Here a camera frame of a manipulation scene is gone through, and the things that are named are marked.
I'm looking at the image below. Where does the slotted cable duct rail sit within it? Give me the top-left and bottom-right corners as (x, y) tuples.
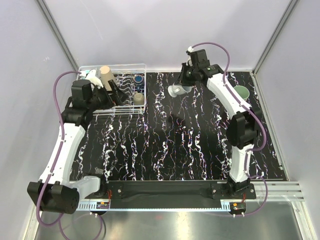
(76, 199), (231, 212)

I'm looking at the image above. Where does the white grey mug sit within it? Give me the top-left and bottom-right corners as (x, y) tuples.
(168, 84), (193, 98)

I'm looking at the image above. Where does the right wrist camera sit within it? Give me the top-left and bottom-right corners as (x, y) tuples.
(186, 46), (194, 55)

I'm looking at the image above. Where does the orange connector box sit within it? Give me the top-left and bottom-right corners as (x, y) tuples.
(230, 202), (247, 213)
(96, 201), (110, 209)

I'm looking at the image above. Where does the mint green cup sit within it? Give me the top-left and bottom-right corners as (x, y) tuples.
(234, 85), (250, 101)

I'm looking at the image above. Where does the purple cable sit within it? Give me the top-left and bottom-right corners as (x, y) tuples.
(192, 41), (270, 217)
(35, 70), (108, 240)

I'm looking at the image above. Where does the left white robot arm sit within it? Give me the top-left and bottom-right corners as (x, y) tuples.
(27, 79), (128, 214)

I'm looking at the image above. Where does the white wire dish rack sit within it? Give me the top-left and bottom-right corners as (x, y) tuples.
(77, 63), (147, 115)

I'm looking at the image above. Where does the black marble pattern mat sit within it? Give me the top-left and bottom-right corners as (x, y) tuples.
(67, 71), (287, 181)

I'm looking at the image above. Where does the left orange connector box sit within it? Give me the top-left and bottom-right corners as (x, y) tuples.
(96, 201), (110, 209)

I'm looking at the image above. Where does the dark blue mug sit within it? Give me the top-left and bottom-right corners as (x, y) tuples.
(133, 74), (145, 93)

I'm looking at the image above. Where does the beige small mug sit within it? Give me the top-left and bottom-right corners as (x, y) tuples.
(133, 92), (145, 106)

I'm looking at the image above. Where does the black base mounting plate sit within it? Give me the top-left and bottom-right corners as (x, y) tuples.
(87, 180), (257, 200)

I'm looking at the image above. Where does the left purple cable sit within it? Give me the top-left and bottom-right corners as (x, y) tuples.
(35, 70), (108, 240)

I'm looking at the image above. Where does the light blue cup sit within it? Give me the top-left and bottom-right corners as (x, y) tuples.
(79, 70), (89, 77)

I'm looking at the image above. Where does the tan beige tall cup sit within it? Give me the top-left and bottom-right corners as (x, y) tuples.
(99, 65), (115, 91)

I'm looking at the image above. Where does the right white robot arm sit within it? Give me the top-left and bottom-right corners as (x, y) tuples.
(168, 47), (265, 199)

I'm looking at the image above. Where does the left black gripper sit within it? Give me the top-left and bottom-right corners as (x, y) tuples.
(87, 79), (129, 112)

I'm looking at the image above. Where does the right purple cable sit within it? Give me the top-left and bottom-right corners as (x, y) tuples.
(192, 41), (270, 217)

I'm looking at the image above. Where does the right orange connector box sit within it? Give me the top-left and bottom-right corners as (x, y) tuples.
(230, 202), (247, 213)

